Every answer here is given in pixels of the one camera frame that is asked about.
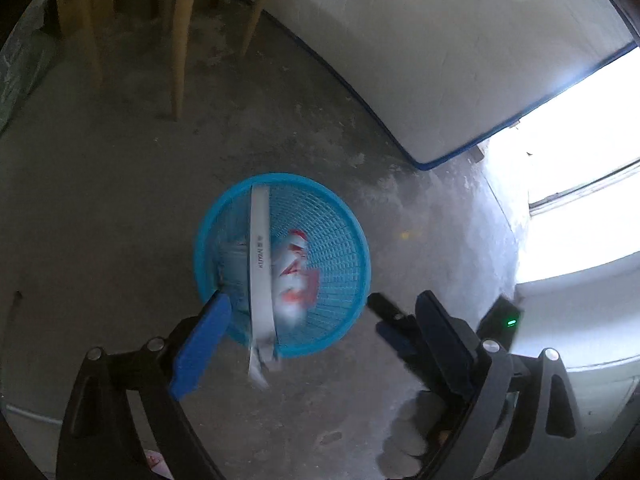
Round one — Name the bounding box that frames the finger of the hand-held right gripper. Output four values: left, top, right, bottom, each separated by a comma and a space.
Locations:
366, 293, 436, 391

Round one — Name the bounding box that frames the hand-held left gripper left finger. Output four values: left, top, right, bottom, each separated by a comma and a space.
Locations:
55, 292, 233, 480

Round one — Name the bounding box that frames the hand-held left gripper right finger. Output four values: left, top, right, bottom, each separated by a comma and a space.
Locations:
415, 290, 593, 480

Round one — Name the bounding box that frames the white cardboard box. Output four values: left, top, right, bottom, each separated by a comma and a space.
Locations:
246, 183, 282, 391

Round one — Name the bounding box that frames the white plastic drink bottle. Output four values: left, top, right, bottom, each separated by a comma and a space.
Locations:
272, 229, 321, 326

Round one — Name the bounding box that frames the blue plastic mesh basket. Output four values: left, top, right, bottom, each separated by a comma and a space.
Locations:
194, 174, 372, 358

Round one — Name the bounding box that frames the white mattress blue trim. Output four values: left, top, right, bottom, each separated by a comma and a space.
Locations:
257, 0, 640, 170

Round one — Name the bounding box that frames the wooden chair dark seat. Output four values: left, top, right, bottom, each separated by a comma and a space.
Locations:
54, 0, 288, 122

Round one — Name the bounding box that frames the white window frame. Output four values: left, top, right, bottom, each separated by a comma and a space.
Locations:
527, 159, 640, 217

